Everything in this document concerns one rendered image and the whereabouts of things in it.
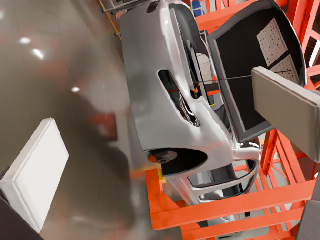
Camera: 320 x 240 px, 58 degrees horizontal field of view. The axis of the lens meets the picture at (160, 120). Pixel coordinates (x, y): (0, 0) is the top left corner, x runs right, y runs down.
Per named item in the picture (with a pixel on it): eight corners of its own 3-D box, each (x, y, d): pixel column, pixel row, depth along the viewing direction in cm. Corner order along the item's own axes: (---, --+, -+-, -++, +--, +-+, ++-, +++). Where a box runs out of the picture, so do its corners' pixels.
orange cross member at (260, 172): (242, 153, 967) (255, 150, 961) (268, 235, 843) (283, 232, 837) (242, 152, 956) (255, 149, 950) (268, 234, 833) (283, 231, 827)
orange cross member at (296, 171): (243, 85, 603) (263, 80, 597) (287, 211, 480) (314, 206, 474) (243, 83, 593) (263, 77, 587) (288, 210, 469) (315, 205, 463)
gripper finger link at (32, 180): (41, 233, 13) (25, 237, 13) (69, 155, 19) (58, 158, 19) (13, 180, 12) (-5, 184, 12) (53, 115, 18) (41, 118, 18)
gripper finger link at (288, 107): (316, 105, 12) (333, 101, 12) (250, 67, 18) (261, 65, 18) (315, 165, 13) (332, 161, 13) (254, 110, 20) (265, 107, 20)
